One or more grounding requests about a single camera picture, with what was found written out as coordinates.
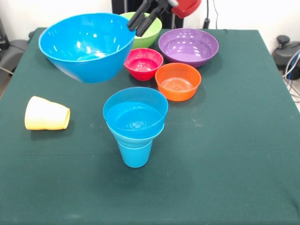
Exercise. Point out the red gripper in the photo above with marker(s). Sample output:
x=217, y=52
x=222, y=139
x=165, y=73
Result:
x=187, y=7

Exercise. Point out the pink plastic bowl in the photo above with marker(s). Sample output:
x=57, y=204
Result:
x=144, y=63

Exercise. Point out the purple plastic bowl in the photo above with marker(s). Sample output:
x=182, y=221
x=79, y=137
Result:
x=188, y=47

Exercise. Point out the large blue plastic bowl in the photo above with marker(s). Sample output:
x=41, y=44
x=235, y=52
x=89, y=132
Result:
x=86, y=47

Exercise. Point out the orange plastic bowl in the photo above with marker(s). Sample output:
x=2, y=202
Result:
x=178, y=77

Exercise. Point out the small blue plastic bowl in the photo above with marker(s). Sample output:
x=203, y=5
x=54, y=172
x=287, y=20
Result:
x=136, y=112

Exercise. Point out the cyan plastic bowl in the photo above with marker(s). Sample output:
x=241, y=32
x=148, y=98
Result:
x=133, y=140

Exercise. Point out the blue plastic cup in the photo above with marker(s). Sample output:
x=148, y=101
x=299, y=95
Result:
x=136, y=157

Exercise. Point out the yellow plastic cup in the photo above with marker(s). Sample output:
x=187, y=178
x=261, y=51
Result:
x=44, y=114

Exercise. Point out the green plastic bowl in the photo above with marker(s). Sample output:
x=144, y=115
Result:
x=152, y=35

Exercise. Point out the dark green table cloth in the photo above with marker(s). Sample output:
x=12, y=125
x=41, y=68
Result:
x=140, y=194

